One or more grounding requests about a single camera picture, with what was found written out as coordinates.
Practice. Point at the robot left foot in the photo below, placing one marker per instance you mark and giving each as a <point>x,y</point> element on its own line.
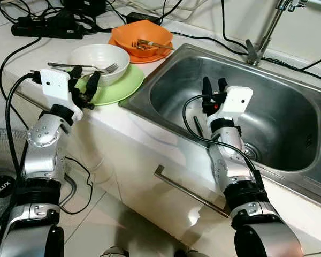
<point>115,252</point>

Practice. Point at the white bowl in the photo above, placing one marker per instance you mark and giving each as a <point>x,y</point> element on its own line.
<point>109,77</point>

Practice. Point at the green plate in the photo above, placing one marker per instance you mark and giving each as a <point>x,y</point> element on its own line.
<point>123,91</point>

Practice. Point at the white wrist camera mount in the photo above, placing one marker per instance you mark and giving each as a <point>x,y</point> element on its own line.
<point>56,85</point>
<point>238,101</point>

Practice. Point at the steel faucet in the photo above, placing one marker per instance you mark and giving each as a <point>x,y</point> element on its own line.
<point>262,37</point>

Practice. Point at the grey standing fan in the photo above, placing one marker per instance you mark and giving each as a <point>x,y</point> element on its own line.
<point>2,187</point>

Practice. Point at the stainless steel sink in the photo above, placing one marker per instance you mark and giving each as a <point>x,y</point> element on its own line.
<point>289,107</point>

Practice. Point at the black power strip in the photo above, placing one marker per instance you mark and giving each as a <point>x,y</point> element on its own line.
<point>43,28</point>

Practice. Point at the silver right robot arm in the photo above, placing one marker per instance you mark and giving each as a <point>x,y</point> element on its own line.
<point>230,166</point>

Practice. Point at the black power adapter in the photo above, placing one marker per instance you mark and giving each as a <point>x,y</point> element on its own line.
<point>143,18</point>

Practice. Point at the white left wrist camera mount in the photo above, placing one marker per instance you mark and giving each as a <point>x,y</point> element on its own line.
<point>56,85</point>

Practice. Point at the orange bowl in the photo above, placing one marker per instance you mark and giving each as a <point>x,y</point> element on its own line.
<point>128,37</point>

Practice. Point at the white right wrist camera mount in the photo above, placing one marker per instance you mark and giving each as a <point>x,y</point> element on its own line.
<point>238,101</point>

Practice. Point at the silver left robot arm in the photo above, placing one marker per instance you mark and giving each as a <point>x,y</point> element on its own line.
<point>40,155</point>

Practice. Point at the orange plate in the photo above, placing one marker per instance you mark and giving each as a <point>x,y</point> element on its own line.
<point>150,59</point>

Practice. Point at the black utensil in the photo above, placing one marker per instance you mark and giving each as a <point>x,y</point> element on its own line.
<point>198,127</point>

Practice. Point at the steel sink drain strainer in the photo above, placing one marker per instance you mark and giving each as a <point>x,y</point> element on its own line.
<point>250,151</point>

